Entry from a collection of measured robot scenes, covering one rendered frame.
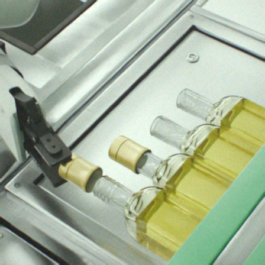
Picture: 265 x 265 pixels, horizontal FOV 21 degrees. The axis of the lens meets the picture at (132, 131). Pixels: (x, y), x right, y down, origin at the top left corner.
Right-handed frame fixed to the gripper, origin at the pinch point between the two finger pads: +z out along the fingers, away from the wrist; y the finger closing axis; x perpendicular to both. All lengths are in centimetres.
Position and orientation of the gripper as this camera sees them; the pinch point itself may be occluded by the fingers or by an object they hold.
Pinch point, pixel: (55, 161)
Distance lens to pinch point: 89.3
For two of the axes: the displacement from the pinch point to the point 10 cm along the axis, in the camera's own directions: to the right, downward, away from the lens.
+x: 8.2, -4.4, 3.5
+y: -0.2, -6.4, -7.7
